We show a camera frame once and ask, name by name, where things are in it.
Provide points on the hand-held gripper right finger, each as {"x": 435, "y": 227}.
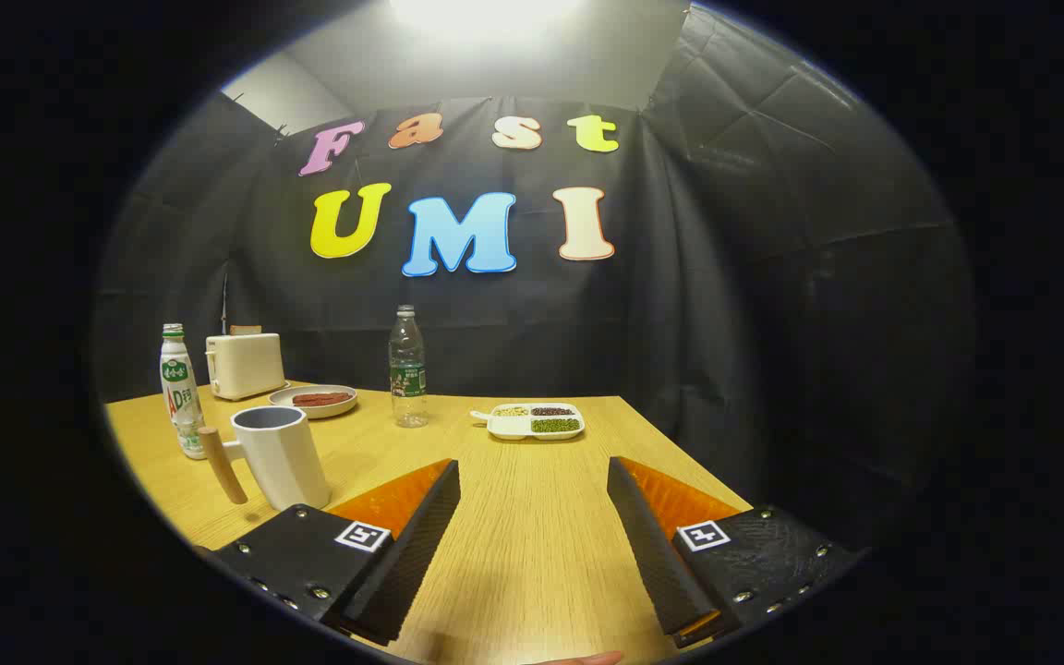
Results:
{"x": 652, "y": 545}

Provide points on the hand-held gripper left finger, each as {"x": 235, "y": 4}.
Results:
{"x": 421, "y": 545}

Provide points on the white juice bottle green label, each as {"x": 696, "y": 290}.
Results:
{"x": 183, "y": 397}

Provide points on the clear plastic water bottle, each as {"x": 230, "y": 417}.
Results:
{"x": 408, "y": 379}

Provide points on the wooden table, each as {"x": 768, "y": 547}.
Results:
{"x": 532, "y": 517}

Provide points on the white divided dish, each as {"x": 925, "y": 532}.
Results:
{"x": 504, "y": 429}

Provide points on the green beans heap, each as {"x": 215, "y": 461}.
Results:
{"x": 556, "y": 425}

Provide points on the pale beans heap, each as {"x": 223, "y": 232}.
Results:
{"x": 512, "y": 411}

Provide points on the dark red beans heap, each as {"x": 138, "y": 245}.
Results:
{"x": 552, "y": 411}

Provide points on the red meat slice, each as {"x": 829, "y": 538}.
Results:
{"x": 321, "y": 399}

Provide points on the round beige plate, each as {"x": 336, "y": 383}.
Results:
{"x": 278, "y": 399}

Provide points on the cream toaster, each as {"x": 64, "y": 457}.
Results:
{"x": 250, "y": 365}

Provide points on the bread slice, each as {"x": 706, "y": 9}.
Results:
{"x": 245, "y": 330}

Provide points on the ceiling light panel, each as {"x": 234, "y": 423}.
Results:
{"x": 486, "y": 14}

